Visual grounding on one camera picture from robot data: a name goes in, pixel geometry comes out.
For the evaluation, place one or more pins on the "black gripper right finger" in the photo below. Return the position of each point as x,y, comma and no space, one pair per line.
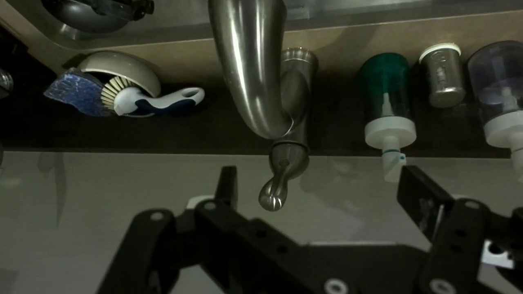
460,231

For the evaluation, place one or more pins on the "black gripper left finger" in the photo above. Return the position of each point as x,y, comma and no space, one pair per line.
157,243

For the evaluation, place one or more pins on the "stainless steel kitchen tap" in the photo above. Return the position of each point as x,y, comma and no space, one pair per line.
270,84

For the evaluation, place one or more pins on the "clear soap dispenser bottle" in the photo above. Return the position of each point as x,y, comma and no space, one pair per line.
495,73

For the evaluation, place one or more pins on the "white dish brush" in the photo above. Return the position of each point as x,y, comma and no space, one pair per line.
126,98

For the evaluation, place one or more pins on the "green soap dispenser bottle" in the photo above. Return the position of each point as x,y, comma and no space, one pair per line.
389,124

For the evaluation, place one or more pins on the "blue sponge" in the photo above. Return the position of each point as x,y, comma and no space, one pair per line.
80,91

